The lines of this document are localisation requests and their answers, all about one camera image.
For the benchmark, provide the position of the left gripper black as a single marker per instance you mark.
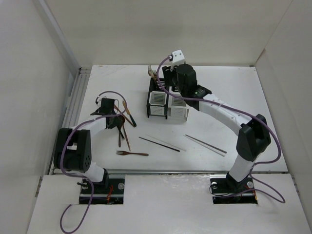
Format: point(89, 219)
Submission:
point(114, 124)

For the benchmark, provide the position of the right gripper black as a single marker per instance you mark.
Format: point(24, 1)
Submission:
point(168, 73)

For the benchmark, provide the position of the black spoon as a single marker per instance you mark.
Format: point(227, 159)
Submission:
point(119, 140)

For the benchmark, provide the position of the silver fork green handle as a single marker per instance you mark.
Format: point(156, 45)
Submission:
point(154, 76)

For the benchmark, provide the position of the copper fork long handle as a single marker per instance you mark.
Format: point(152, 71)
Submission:
point(149, 68)

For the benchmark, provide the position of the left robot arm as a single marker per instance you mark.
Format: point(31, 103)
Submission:
point(73, 150)

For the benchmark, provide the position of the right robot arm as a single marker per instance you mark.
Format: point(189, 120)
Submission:
point(253, 136)

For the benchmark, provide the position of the copper spoon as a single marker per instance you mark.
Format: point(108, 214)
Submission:
point(126, 136)

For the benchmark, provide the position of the black chopstick left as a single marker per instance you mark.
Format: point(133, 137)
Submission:
point(168, 147)

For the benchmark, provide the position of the black chopstick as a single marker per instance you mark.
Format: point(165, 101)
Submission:
point(206, 144)
point(168, 147)

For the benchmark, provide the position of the white utensil container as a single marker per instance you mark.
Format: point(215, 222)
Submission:
point(177, 109)

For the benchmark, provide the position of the dark brown fork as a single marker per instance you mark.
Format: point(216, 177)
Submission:
point(124, 153)

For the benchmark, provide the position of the black utensil container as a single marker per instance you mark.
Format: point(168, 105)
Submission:
point(157, 101)

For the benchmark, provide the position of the black chopstick right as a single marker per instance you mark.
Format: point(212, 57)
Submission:
point(206, 144)

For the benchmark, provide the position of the gold knife green handle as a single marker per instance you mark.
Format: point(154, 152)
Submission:
point(129, 114)

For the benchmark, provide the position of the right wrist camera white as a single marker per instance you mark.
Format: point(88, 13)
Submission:
point(176, 58)

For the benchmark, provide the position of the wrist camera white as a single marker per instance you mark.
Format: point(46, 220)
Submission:
point(176, 58)
point(98, 100)

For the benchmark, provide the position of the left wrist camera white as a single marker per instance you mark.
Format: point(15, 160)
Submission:
point(98, 100)

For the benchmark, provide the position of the aluminium rail left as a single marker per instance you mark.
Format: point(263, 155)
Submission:
point(73, 103)

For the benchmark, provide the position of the aluminium rail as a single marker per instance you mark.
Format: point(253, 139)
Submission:
point(73, 103)
point(166, 176)

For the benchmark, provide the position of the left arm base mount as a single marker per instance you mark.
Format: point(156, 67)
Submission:
point(108, 192)

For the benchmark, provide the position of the aluminium rail front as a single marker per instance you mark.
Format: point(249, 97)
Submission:
point(166, 176)

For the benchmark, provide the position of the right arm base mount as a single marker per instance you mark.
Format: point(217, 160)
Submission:
point(226, 190)

